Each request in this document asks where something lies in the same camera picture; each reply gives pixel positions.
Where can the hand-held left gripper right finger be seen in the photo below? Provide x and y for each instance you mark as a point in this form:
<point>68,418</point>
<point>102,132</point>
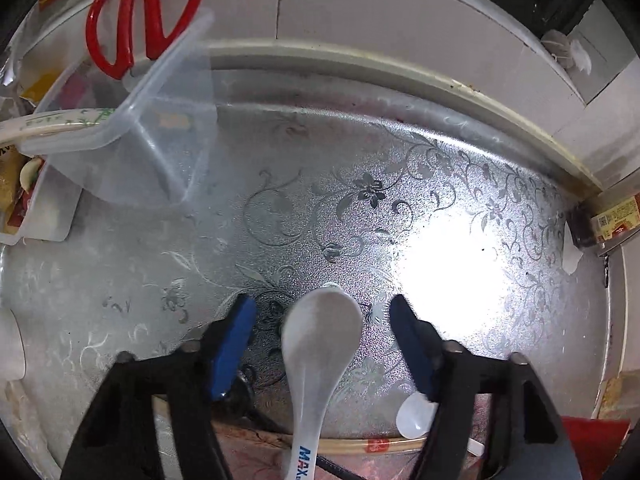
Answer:
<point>415,355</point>

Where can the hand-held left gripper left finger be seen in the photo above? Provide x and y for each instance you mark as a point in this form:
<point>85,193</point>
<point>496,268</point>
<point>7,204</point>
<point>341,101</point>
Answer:
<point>232,345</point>

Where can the white plastic spoon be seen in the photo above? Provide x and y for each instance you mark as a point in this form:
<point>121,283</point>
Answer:
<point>412,417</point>
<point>320,340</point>

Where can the tan disposable chopstick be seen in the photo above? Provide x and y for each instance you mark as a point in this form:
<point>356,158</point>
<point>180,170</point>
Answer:
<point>400,441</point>
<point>345,450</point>

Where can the red metal cup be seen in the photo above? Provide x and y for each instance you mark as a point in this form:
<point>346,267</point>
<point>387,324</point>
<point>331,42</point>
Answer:
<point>595,450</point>

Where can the white paper scrap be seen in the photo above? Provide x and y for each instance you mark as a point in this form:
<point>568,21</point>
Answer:
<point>572,250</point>

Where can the white plastic tray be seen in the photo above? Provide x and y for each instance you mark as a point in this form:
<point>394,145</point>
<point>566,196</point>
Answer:
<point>55,210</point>

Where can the vinegar bottle yellow cap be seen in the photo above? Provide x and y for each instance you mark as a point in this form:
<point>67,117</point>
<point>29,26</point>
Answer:
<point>615,220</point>

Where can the clear plastic container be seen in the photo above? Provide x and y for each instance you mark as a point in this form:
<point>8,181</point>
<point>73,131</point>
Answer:
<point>175,110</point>

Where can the garlic clove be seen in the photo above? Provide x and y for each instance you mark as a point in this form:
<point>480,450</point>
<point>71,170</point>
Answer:
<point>31,172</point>

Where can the green printed chopstick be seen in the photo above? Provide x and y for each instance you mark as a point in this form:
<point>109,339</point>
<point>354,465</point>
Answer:
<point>50,131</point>
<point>60,117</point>

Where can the crumpled white tissue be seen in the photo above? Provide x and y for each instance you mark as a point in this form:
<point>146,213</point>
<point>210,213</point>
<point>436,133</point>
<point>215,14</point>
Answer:
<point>560,47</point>

